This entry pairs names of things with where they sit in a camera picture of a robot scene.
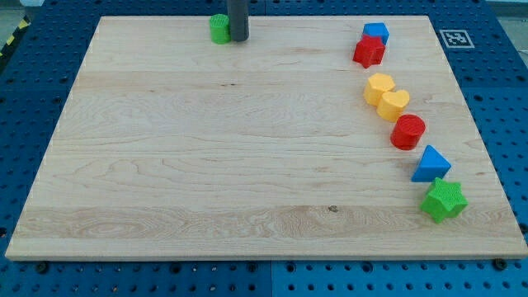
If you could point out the yellow hexagon block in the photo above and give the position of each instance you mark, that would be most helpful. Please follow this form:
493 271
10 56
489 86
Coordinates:
377 84

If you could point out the white fiducial marker tag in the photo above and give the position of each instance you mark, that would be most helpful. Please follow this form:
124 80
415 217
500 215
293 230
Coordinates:
456 39

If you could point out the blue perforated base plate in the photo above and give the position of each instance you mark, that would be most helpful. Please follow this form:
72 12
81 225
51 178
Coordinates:
44 62

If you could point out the yellow heart block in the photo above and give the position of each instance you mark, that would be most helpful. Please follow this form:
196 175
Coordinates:
392 105

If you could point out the blue triangle block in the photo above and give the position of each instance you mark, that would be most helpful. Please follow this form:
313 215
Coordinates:
431 165

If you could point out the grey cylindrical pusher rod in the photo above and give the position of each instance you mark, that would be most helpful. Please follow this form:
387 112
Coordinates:
238 19

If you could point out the green cylinder block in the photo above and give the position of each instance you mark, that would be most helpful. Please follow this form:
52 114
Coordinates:
219 29

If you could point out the red star block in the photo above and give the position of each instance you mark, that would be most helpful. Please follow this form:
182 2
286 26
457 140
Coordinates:
369 51

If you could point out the blue pentagon block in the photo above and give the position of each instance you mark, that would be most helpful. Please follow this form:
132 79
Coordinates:
377 29

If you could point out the red cylinder block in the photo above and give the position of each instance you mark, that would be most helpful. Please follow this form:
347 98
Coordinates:
407 132

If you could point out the light wooden board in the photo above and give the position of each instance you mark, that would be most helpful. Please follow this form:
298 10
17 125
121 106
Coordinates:
172 148

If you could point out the green star block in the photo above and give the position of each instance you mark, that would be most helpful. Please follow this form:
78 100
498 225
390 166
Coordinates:
444 199

